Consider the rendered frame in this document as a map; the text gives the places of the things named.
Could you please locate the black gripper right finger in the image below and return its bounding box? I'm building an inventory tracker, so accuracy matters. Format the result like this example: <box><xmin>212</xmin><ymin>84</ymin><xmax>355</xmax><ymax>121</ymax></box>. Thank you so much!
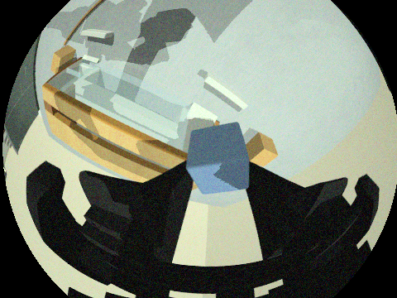
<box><xmin>246</xmin><ymin>161</ymin><xmax>348</xmax><ymax>261</ymax></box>

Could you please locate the blue block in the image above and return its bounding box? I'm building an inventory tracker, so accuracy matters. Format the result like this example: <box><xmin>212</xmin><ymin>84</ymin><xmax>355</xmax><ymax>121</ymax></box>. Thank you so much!
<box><xmin>186</xmin><ymin>123</ymin><xmax>249</xmax><ymax>195</ymax></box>

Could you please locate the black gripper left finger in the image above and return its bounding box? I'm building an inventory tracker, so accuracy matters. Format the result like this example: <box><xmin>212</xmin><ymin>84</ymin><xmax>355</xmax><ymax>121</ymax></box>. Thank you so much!
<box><xmin>79</xmin><ymin>160</ymin><xmax>194</xmax><ymax>262</ymax></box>

